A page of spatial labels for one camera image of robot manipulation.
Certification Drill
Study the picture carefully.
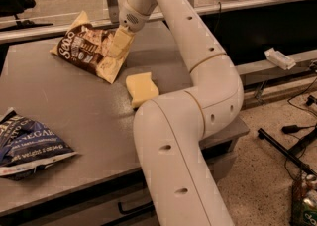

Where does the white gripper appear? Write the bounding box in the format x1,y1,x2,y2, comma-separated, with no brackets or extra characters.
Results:
107,1,150,59

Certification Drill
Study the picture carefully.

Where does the brown chip bag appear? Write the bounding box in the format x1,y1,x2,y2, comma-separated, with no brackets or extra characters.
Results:
51,11,127,84

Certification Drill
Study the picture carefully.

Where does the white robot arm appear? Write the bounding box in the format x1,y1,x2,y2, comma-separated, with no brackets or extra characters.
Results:
119,0,244,226

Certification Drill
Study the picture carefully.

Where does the blue chip bag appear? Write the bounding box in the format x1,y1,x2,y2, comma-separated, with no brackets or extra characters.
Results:
0,108,76,180

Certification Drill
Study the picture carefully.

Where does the yellow sponge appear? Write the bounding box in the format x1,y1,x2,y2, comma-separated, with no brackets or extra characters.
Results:
126,72,159,109

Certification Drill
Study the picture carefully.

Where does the grey drawer cabinet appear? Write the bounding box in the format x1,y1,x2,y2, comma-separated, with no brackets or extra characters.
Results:
0,127,249,226

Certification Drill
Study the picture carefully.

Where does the white small packet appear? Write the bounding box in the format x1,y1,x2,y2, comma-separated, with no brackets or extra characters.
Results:
264,48,296,70

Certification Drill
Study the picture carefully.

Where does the black tripod leg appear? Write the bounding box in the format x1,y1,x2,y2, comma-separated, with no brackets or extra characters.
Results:
258,128,317,176

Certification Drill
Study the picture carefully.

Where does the green soda can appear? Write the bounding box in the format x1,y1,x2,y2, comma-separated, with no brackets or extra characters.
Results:
299,189,317,226

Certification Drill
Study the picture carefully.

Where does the black drawer handle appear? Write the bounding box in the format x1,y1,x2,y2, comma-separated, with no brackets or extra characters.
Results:
118,201,154,215

